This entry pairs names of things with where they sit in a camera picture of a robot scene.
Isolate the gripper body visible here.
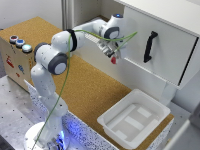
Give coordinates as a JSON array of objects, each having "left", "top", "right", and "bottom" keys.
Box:
[{"left": 97, "top": 37, "right": 118, "bottom": 58}]

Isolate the pink block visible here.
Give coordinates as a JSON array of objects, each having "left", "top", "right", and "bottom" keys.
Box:
[{"left": 110, "top": 56, "right": 118, "bottom": 65}]

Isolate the white plastic box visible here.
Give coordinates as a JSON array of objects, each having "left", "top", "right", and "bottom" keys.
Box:
[{"left": 96, "top": 88, "right": 172, "bottom": 150}]

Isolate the wooden drawer box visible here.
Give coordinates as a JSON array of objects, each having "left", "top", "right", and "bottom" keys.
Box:
[{"left": 0, "top": 16, "right": 63, "bottom": 93}]

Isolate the white sliding door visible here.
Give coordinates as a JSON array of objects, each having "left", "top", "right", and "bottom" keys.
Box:
[{"left": 120, "top": 5, "right": 200, "bottom": 87}]

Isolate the white cabinet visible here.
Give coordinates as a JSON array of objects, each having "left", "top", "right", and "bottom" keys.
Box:
[{"left": 61, "top": 0, "right": 200, "bottom": 107}]

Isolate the green button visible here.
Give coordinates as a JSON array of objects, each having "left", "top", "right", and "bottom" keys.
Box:
[{"left": 21, "top": 43, "right": 33, "bottom": 54}]

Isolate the blue button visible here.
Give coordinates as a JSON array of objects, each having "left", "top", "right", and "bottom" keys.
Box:
[{"left": 15, "top": 38, "right": 26, "bottom": 49}]

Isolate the red button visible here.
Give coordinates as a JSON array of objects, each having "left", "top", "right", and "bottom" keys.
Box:
[{"left": 9, "top": 34, "right": 19, "bottom": 45}]

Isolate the black door handle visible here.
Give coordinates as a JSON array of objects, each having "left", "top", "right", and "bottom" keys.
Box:
[{"left": 143, "top": 30, "right": 159, "bottom": 64}]

